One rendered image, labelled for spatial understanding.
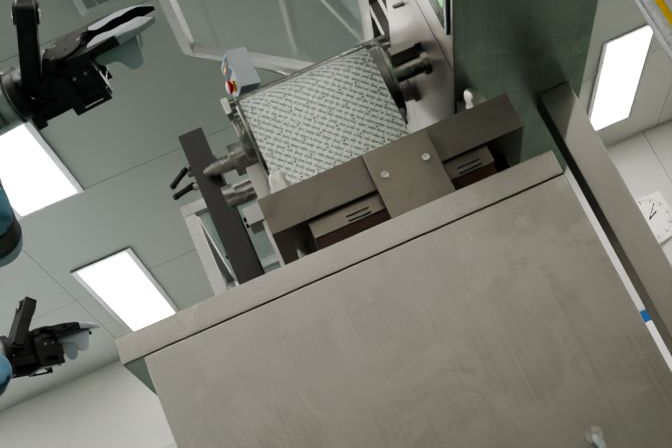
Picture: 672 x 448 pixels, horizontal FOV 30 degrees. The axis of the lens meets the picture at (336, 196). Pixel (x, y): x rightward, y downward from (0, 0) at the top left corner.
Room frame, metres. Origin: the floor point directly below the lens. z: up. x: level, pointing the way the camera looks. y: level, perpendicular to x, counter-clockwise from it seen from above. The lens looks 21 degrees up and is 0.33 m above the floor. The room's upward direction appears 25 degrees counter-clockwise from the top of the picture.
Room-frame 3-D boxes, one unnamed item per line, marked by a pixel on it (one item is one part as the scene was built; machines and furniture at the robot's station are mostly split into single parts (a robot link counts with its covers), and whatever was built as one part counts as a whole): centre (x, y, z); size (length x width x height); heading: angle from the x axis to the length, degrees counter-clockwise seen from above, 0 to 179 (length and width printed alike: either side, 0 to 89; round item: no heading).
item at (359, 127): (1.90, -0.04, 1.11); 0.23 x 0.01 x 0.18; 93
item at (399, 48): (1.97, -0.21, 1.28); 0.06 x 0.05 x 0.02; 93
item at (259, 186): (1.98, 0.13, 1.05); 0.06 x 0.05 x 0.31; 93
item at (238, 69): (2.50, 0.09, 1.66); 0.07 x 0.07 x 0.10; 22
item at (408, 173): (1.69, -0.11, 0.96); 0.10 x 0.03 x 0.11; 93
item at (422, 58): (1.97, -0.21, 1.25); 0.07 x 0.04 x 0.04; 93
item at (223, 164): (2.19, 0.18, 1.33); 0.06 x 0.03 x 0.03; 93
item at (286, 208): (1.78, -0.09, 1.00); 0.40 x 0.16 x 0.06; 93
